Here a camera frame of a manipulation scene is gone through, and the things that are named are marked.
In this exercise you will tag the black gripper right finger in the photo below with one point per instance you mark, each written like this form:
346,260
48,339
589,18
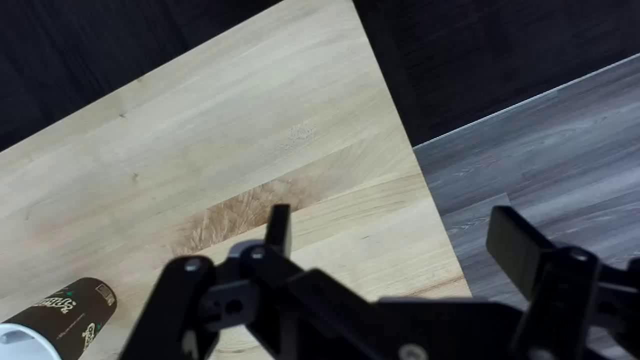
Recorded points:
568,290

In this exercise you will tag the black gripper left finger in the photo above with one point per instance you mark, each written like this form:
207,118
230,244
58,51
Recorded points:
194,301

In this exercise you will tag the brown paper coffee cup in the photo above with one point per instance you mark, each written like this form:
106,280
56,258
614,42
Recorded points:
58,327

